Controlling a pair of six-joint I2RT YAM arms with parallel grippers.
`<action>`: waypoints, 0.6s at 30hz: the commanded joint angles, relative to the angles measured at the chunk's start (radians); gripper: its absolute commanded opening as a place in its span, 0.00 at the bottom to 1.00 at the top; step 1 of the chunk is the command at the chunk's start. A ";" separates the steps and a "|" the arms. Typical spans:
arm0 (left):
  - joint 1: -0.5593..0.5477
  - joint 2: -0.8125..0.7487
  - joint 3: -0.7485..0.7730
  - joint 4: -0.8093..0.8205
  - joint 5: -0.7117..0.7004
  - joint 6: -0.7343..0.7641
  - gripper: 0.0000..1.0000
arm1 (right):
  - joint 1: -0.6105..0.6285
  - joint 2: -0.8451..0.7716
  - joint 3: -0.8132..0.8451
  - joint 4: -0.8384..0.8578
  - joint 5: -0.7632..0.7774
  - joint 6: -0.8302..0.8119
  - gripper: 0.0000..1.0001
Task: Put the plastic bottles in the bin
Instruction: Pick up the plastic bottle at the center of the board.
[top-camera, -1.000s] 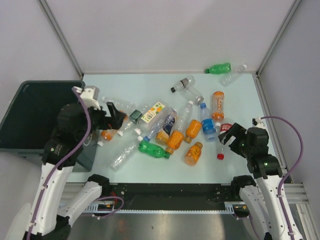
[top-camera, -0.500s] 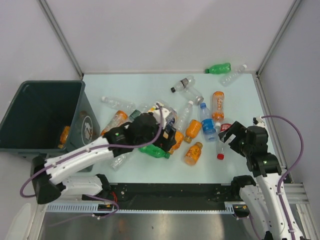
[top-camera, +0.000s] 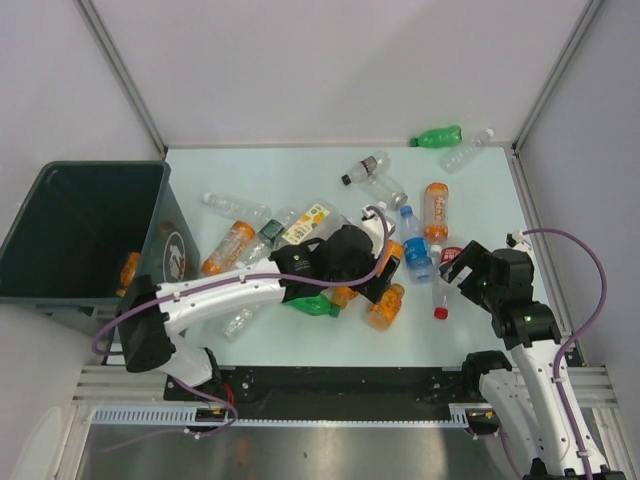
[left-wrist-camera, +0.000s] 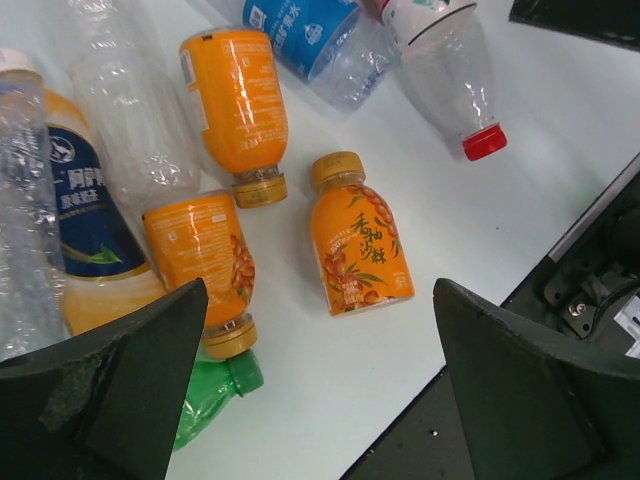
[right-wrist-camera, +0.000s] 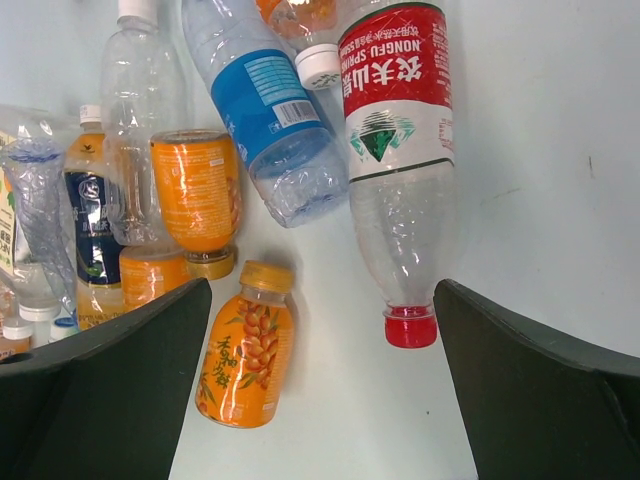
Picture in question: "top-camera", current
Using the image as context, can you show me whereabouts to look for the orange juice bottle gold cap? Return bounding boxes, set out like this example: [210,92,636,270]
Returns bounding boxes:
[331,287,359,309]

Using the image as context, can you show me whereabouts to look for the green crushed plastic bottle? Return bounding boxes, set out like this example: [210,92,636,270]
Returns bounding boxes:
[286,294,341,318]

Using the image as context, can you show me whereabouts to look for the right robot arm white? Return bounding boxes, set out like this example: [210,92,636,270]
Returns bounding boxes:
[439,239,625,479]

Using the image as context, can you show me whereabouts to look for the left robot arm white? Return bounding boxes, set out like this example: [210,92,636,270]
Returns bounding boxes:
[117,225,400,400]

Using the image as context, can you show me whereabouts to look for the dark green plastic bin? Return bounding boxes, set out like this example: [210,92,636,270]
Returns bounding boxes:
[1,161,200,336]

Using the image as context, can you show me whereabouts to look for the clear Nongfu bottle red label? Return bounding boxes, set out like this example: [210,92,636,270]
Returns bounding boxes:
[430,244,462,320]

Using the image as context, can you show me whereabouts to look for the orange bottle gold cap upright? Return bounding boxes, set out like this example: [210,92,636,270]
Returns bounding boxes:
[387,240,404,260]

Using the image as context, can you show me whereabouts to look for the clear bottle blue label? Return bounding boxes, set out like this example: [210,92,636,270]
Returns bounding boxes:
[399,205,433,283]

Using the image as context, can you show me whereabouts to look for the orange label bottle right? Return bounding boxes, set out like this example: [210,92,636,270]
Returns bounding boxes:
[423,182,449,245]

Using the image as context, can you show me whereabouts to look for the orange label bottle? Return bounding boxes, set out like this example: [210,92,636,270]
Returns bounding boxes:
[201,221,255,276]
[423,182,449,245]

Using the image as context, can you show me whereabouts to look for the clear bottle silver cap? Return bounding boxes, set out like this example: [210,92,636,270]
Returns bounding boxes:
[363,174,408,210]

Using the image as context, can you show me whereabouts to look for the clear bottle dark green label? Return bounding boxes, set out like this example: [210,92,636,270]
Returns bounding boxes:
[234,207,300,268]

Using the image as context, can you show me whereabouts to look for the clear bottle white cap back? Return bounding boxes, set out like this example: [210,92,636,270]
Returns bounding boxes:
[437,128,495,174]

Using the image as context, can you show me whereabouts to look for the clear bottle white cap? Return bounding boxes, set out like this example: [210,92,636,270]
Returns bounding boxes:
[220,305,260,342]
[437,128,495,174]

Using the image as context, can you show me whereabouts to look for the clear bottle black cap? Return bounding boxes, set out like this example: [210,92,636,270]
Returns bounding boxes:
[341,151,391,186]

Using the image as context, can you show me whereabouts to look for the clear bottle far left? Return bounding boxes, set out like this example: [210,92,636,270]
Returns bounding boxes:
[202,192,272,224]

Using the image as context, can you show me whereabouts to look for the orange label bottle left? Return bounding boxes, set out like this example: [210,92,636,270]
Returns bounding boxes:
[201,221,255,276]

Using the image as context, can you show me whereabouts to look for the green bottle at back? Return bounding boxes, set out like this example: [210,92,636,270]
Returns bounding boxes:
[409,125,462,149]

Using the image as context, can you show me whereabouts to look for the clear bottle white cap lower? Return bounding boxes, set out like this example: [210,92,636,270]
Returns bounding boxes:
[220,305,260,342]

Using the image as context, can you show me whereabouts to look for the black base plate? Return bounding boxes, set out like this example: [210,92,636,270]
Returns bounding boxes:
[164,365,501,421]

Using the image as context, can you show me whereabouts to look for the white cable duct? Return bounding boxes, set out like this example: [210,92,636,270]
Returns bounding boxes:
[93,404,235,427]

